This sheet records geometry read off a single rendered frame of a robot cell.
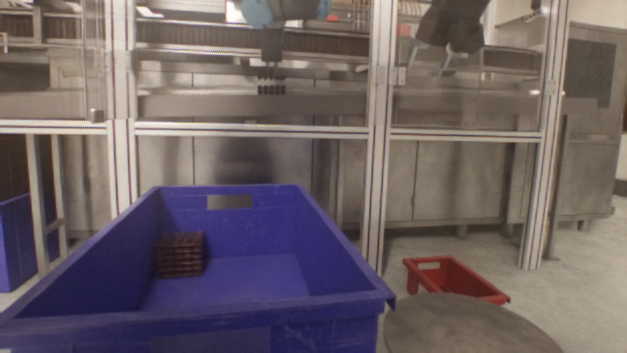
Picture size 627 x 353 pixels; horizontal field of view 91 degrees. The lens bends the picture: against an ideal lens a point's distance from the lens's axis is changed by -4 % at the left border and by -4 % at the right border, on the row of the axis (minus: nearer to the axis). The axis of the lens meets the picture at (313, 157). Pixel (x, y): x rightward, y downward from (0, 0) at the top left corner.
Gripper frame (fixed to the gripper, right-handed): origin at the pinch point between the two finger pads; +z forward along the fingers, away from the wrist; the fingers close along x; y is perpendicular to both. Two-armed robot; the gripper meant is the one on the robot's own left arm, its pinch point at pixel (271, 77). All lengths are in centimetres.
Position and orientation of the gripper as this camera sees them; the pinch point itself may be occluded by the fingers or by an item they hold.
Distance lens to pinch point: 121.2
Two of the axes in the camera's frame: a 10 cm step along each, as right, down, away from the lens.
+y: -1.4, -7.9, 5.9
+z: -1.3, 6.1, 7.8
